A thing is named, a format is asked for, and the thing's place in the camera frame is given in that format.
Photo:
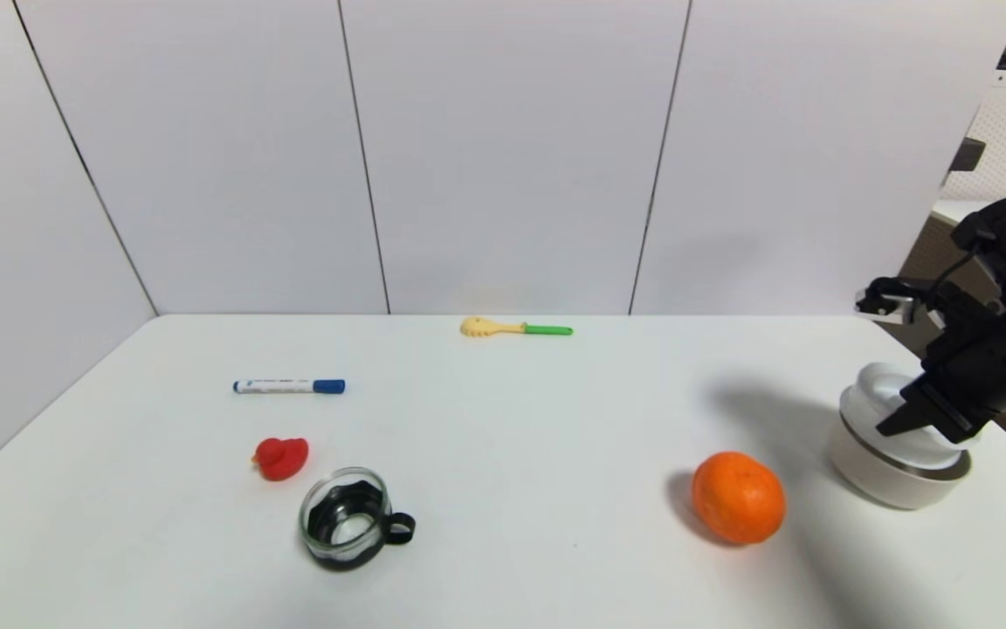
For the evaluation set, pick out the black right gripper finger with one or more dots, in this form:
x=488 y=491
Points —
x=913 y=418

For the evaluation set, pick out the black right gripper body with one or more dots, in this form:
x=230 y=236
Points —
x=942 y=407

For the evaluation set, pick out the white round lid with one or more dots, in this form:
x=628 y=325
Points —
x=874 y=397

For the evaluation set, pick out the beige round bowl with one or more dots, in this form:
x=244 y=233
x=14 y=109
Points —
x=887 y=480

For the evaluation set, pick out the orange mandarin fruit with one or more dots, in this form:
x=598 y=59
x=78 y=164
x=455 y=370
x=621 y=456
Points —
x=737 y=498

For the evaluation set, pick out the white desk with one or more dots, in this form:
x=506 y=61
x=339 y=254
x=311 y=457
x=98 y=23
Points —
x=957 y=210

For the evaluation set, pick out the glass cup with black sleeve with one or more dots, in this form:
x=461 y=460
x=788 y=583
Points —
x=337 y=555

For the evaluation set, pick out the blue capped white marker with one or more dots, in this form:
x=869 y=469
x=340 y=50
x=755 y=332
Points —
x=285 y=385

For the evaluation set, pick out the red rubber duck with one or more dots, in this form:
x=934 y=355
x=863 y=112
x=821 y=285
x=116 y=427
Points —
x=283 y=459

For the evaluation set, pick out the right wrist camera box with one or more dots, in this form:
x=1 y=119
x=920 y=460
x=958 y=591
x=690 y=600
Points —
x=892 y=301

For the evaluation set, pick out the small black wall box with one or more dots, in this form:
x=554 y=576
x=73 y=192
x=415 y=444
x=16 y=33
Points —
x=966 y=155

